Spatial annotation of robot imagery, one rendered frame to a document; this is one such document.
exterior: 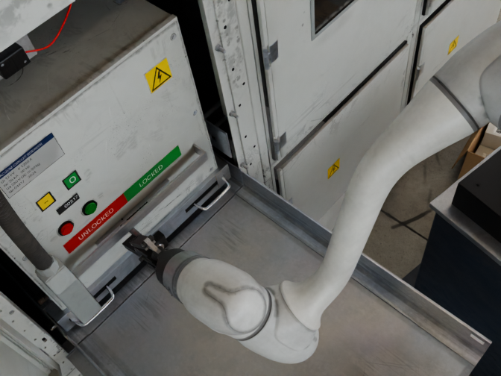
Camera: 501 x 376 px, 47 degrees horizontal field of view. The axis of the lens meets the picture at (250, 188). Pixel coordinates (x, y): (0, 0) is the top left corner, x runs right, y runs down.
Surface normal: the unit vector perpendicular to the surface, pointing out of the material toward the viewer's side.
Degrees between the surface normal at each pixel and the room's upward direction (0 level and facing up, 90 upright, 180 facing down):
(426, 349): 0
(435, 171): 0
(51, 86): 0
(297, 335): 68
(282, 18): 90
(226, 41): 90
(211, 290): 27
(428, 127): 48
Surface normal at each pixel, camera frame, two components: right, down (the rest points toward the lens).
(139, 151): 0.73, 0.51
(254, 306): 0.62, 0.02
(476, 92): -0.30, 0.25
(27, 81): -0.11, -0.56
